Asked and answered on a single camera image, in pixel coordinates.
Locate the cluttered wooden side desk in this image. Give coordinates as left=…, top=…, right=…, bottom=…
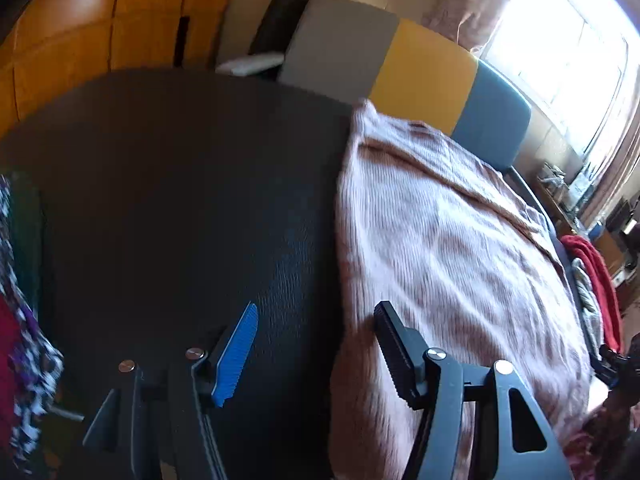
left=515, top=110, right=640, bottom=283

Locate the grey yellow blue chair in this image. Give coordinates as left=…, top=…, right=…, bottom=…
left=216, top=0, right=571, bottom=271

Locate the grey striped cloth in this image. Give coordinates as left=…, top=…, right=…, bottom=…
left=571, top=258, right=605, bottom=347

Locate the window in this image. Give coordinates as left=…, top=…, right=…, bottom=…
left=477, top=0, right=640, bottom=173

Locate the pink curtain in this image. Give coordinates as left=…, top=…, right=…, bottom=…
left=421, top=0, right=532, bottom=57

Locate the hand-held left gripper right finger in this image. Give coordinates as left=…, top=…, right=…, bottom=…
left=374, top=301, right=573, bottom=480

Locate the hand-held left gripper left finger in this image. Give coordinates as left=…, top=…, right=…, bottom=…
left=82, top=302, right=258, bottom=480

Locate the wooden wardrobe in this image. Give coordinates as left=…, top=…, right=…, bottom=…
left=0, top=0, right=246, bottom=137

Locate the pink ribbed sweater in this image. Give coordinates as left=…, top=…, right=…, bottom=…
left=330, top=99, right=595, bottom=480

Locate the dark red cloth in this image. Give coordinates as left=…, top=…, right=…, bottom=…
left=0, top=294, right=27, bottom=443

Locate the patterned purple white cloth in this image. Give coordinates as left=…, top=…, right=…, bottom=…
left=0, top=174, right=66, bottom=477

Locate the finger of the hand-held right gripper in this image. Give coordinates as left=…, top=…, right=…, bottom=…
left=596, top=343, right=629, bottom=390

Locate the black upright cushion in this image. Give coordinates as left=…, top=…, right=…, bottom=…
left=250, top=0, right=321, bottom=57

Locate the dark green cloth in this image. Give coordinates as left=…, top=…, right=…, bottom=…
left=9, top=174, right=47, bottom=313

